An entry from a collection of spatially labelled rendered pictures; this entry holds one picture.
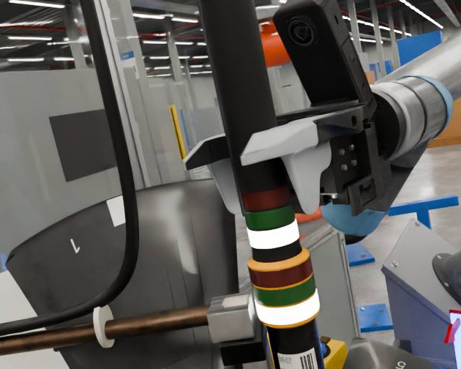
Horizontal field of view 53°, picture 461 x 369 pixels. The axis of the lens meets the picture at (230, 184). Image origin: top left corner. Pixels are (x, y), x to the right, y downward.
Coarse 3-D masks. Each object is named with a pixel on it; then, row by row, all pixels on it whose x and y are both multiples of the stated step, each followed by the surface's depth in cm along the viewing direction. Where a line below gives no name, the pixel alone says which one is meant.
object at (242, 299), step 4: (236, 296) 33; (240, 296) 33; (244, 296) 33; (224, 300) 33; (228, 300) 33; (232, 300) 33; (236, 300) 33; (240, 300) 32; (244, 300) 32; (248, 300) 33; (224, 304) 33; (228, 304) 32; (232, 304) 32; (236, 304) 32; (240, 304) 32; (244, 304) 32; (252, 304) 34; (252, 308) 33; (252, 312) 33
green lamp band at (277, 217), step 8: (280, 208) 30; (288, 208) 30; (248, 216) 31; (256, 216) 30; (264, 216) 30; (272, 216) 30; (280, 216) 30; (288, 216) 30; (248, 224) 31; (256, 224) 30; (264, 224) 30; (272, 224) 30; (280, 224) 30
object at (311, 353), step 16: (272, 336) 32; (288, 336) 31; (304, 336) 31; (272, 352) 33; (288, 352) 32; (304, 352) 31; (320, 352) 32; (288, 368) 32; (304, 368) 32; (320, 368) 32
